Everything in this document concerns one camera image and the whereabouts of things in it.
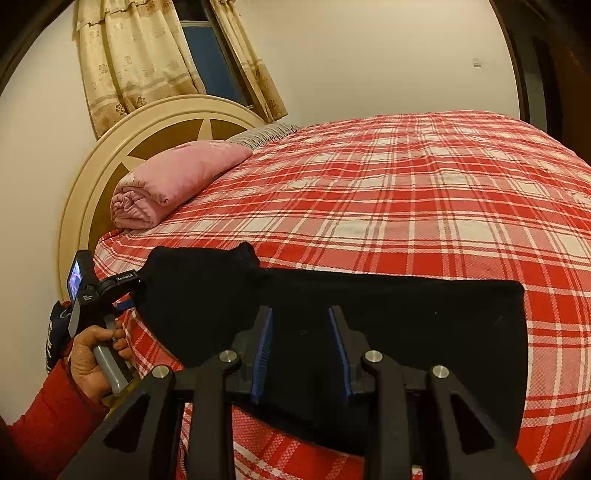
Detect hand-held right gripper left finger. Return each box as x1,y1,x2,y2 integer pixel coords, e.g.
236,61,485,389
60,305,274,480

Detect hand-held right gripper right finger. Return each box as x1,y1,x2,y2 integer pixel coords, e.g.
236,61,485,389
327,305,536,480

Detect black pants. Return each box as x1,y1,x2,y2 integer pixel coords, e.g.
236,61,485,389
139,241,529,457

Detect person's left forearm red sleeve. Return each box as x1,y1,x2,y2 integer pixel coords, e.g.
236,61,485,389
0,360,110,480

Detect person's left hand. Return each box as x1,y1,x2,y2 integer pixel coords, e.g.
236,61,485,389
67,322,134,407

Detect dark printed cloth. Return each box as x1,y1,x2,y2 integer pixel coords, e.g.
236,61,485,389
46,300,75,376

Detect pink folded quilt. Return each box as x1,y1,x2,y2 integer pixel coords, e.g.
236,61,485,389
110,141,254,230

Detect cream and brown headboard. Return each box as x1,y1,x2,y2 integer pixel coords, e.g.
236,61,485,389
58,95,266,301

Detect red plaid bed sheet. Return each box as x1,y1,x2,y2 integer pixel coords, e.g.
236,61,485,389
95,111,591,480

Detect striped pillow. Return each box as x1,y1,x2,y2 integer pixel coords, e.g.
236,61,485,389
229,122,301,151

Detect beige floral curtain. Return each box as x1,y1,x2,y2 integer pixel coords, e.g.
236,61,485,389
208,0,289,123
74,0,206,139

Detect window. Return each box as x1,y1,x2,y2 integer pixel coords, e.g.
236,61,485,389
178,18,254,109

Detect dark door frame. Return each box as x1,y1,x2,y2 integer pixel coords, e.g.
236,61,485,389
489,0,566,136

